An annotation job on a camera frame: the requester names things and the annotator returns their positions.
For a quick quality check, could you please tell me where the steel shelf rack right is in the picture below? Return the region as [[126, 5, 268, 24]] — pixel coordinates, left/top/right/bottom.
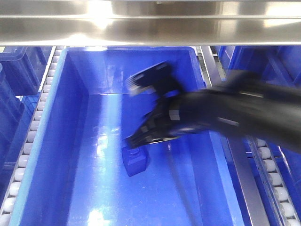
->
[[0, 0, 301, 226]]

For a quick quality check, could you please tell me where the right white roller track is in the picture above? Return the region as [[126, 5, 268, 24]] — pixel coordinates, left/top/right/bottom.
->
[[253, 138, 301, 226]]

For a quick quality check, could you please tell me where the large blue target bin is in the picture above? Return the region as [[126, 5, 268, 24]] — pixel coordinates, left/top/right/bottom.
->
[[10, 47, 244, 226]]

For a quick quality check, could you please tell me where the blue plastic part block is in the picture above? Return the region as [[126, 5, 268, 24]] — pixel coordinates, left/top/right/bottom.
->
[[122, 147, 148, 177]]

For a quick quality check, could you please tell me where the blue bin neighbour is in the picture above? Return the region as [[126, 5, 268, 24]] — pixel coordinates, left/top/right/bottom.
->
[[0, 46, 52, 159], [215, 46, 301, 197]]

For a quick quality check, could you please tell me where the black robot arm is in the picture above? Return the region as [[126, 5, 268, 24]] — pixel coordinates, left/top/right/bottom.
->
[[126, 62, 301, 153]]

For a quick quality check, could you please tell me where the blue bin left neighbour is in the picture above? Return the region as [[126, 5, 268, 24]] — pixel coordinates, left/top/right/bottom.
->
[[0, 46, 52, 159]]

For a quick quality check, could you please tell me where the left white roller track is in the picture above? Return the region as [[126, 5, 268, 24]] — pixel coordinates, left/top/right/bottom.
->
[[0, 46, 66, 226]]

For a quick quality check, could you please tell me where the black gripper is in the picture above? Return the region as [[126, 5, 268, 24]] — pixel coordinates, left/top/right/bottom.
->
[[125, 62, 212, 149]]

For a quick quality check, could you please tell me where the blue bin right neighbour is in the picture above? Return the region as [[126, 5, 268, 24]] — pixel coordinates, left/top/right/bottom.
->
[[215, 46, 301, 197]]

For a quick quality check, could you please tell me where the white roller track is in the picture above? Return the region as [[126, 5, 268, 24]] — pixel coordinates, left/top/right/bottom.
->
[[0, 46, 66, 226], [253, 138, 301, 226]]

